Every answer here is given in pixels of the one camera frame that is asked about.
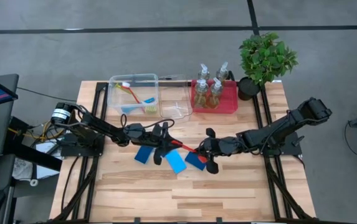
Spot red translucent plastic bin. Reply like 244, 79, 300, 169
190, 78, 239, 115

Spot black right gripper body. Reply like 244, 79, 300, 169
207, 136, 245, 158

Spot yellow cable bundle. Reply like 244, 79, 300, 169
22, 119, 65, 141

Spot black plant pot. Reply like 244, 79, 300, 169
237, 76, 261, 102

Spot yellow-bristled white dish brush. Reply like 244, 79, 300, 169
115, 82, 158, 114

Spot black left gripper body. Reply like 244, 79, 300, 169
143, 130, 171, 150

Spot black aluminium table frame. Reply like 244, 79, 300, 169
50, 80, 317, 224

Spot blue dish brush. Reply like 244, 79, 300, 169
120, 96, 156, 114

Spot large clear plastic bin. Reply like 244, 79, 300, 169
107, 73, 160, 117

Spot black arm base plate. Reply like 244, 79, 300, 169
60, 124, 105, 157
260, 132, 303, 156

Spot blue kitchen sponge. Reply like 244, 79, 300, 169
184, 151, 208, 172
134, 145, 155, 165
164, 149, 188, 175

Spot green leafy plant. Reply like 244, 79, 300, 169
238, 31, 300, 88

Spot orange-red dish brush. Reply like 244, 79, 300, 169
121, 80, 147, 113
169, 139, 209, 165

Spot small clear plastic bin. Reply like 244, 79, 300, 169
158, 73, 194, 120

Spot yellow dish soap pump bottle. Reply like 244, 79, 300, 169
215, 61, 230, 82
194, 78, 209, 109
197, 63, 211, 82
207, 77, 224, 110

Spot crumpled white sheet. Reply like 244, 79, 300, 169
12, 141, 61, 182

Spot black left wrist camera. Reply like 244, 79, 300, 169
151, 123, 166, 138

